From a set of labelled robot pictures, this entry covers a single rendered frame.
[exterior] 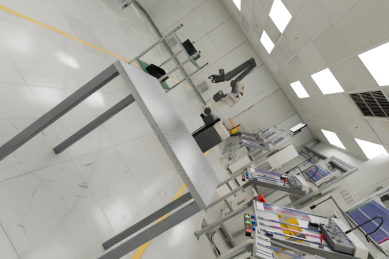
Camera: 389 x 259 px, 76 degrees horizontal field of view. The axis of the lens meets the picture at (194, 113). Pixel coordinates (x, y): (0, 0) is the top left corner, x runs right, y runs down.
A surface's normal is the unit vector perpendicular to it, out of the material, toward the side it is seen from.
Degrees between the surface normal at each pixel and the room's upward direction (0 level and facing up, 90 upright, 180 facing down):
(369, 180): 90
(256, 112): 90
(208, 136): 90
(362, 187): 90
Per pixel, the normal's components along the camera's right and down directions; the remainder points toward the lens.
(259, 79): -0.17, 0.03
